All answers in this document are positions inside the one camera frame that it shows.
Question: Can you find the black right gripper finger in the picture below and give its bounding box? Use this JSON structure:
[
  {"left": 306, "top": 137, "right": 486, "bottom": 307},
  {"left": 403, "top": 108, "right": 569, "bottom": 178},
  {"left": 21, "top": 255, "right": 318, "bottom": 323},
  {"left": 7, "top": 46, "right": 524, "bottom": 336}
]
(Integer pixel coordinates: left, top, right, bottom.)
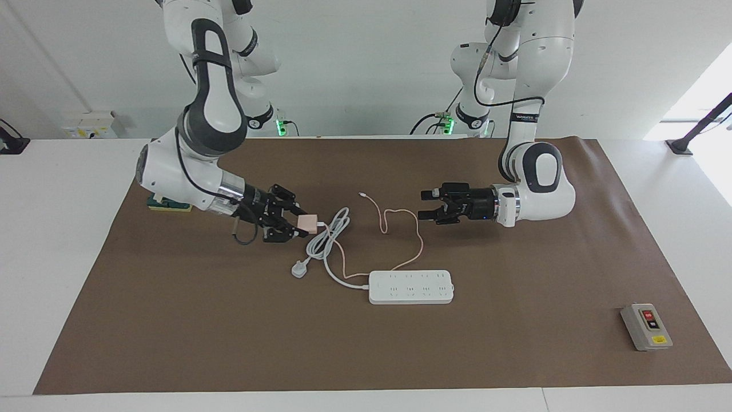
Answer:
[
  {"left": 263, "top": 220, "right": 310, "bottom": 244},
  {"left": 269, "top": 184, "right": 299, "bottom": 216}
]

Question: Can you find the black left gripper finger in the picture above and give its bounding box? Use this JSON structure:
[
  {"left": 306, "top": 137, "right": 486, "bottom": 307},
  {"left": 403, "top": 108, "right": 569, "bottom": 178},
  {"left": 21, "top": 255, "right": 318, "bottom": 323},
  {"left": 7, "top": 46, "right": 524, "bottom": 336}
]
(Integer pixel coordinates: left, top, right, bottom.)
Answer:
[
  {"left": 421, "top": 183, "right": 468, "bottom": 201},
  {"left": 417, "top": 207, "right": 458, "bottom": 225}
]

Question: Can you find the pink charging cable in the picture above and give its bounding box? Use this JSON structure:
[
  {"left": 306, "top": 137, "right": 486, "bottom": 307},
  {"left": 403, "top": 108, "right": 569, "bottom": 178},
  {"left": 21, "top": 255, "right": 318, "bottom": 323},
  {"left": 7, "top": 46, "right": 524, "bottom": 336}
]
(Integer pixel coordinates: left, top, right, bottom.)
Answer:
[{"left": 316, "top": 192, "right": 425, "bottom": 281}]

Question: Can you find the white power strip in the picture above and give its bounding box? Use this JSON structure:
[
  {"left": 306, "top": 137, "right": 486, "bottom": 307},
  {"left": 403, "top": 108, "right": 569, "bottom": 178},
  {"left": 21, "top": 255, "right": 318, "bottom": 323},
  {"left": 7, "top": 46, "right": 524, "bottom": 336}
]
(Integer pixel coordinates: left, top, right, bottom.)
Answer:
[{"left": 368, "top": 270, "right": 455, "bottom": 305}]

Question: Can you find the brown table mat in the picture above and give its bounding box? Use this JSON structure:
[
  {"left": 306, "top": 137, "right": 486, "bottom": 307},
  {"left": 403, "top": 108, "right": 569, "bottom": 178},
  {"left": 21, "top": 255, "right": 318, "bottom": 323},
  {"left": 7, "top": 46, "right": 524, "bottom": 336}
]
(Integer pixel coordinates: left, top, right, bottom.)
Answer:
[{"left": 33, "top": 136, "right": 732, "bottom": 395}]

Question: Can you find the black desk clamp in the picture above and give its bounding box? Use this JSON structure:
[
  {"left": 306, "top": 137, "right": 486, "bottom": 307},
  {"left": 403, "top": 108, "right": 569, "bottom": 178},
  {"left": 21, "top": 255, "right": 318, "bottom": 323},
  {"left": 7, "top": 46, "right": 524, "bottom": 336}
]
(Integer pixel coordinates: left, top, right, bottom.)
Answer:
[{"left": 0, "top": 118, "right": 30, "bottom": 155}]

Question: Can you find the white power cord with plug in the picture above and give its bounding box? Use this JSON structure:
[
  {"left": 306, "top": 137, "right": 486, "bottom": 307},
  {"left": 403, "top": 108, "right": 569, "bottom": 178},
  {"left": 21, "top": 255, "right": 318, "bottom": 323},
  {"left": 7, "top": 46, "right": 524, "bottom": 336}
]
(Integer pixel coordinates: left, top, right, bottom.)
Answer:
[{"left": 291, "top": 207, "right": 371, "bottom": 290}]

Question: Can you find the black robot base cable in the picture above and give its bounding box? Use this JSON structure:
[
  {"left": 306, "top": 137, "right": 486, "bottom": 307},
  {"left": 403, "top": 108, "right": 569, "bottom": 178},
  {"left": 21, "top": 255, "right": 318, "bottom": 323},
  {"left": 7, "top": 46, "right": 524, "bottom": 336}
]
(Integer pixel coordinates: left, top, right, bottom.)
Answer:
[{"left": 409, "top": 86, "right": 465, "bottom": 136}]

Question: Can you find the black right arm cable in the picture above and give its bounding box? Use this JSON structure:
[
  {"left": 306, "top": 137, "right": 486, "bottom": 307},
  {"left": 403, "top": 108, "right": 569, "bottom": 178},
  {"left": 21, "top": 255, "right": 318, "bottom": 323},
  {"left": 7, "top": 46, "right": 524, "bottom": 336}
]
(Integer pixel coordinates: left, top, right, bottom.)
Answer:
[{"left": 173, "top": 49, "right": 259, "bottom": 246}]

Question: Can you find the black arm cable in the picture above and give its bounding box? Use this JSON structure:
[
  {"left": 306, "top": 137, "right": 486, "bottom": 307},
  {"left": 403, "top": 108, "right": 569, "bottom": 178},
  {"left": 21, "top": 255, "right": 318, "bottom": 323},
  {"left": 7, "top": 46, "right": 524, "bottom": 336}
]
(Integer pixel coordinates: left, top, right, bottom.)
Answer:
[
  {"left": 173, "top": 49, "right": 259, "bottom": 246},
  {"left": 474, "top": 17, "right": 545, "bottom": 184}
]

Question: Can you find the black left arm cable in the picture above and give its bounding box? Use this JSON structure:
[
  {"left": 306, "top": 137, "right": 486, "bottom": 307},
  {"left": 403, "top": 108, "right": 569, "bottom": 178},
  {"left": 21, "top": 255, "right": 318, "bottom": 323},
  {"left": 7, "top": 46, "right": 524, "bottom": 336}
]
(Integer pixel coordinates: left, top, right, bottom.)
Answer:
[{"left": 474, "top": 17, "right": 545, "bottom": 184}]

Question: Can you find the white wall socket box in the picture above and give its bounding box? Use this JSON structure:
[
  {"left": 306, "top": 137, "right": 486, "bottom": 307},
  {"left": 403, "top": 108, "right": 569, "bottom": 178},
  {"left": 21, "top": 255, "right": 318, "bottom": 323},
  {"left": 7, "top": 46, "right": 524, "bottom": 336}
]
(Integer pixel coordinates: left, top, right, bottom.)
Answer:
[{"left": 62, "top": 112, "right": 119, "bottom": 139}]

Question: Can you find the grey on-off switch box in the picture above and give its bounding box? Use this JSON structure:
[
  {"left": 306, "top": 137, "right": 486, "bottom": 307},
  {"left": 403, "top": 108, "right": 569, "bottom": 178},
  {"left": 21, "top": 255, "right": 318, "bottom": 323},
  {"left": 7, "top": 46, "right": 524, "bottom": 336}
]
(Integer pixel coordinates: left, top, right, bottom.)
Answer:
[{"left": 620, "top": 303, "right": 674, "bottom": 351}]

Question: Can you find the black desk mount bracket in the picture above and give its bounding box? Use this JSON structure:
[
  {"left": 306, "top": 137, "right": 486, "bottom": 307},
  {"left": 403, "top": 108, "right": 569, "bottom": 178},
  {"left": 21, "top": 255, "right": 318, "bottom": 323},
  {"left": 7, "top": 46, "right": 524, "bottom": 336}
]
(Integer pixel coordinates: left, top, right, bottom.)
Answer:
[{"left": 665, "top": 93, "right": 732, "bottom": 156}]

